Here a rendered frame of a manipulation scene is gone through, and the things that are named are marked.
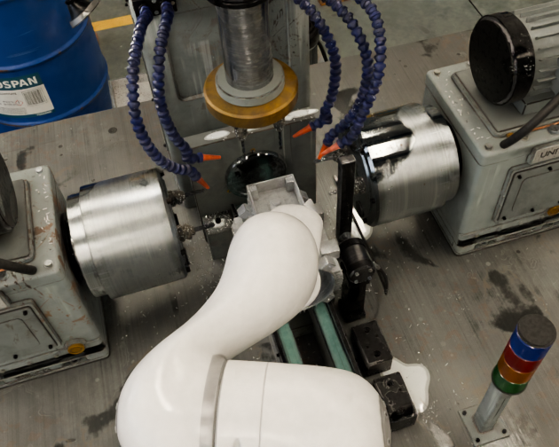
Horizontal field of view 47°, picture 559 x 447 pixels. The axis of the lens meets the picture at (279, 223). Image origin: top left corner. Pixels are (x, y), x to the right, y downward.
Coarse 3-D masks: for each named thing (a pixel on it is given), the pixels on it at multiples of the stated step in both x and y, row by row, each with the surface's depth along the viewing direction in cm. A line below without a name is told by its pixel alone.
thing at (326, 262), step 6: (306, 198) 137; (246, 204) 136; (240, 210) 136; (246, 210) 135; (240, 216) 136; (246, 216) 136; (324, 258) 127; (330, 258) 127; (324, 264) 126; (330, 264) 126; (330, 270) 128; (330, 294) 136; (324, 300) 136; (330, 300) 137
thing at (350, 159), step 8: (344, 160) 120; (352, 160) 120; (344, 168) 121; (352, 168) 122; (344, 176) 123; (352, 176) 124; (344, 184) 125; (352, 184) 126; (344, 192) 127; (352, 192) 128; (344, 200) 129; (352, 200) 130; (336, 208) 133; (344, 208) 131; (352, 208) 132; (336, 216) 135; (344, 216) 133; (336, 224) 137; (344, 224) 135; (336, 232) 139; (344, 232) 138
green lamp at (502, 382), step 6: (498, 372) 113; (498, 378) 114; (504, 378) 112; (498, 384) 115; (504, 384) 113; (510, 384) 112; (516, 384) 111; (522, 384) 111; (504, 390) 114; (510, 390) 113; (516, 390) 113
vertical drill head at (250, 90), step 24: (240, 24) 106; (264, 24) 108; (240, 48) 110; (264, 48) 112; (216, 72) 124; (240, 72) 114; (264, 72) 116; (288, 72) 123; (216, 96) 120; (240, 96) 117; (264, 96) 117; (288, 96) 119; (240, 120) 117; (264, 120) 118
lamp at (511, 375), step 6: (504, 360) 109; (498, 366) 113; (504, 366) 110; (504, 372) 111; (510, 372) 109; (516, 372) 108; (522, 372) 107; (528, 372) 107; (510, 378) 110; (516, 378) 109; (522, 378) 109; (528, 378) 110
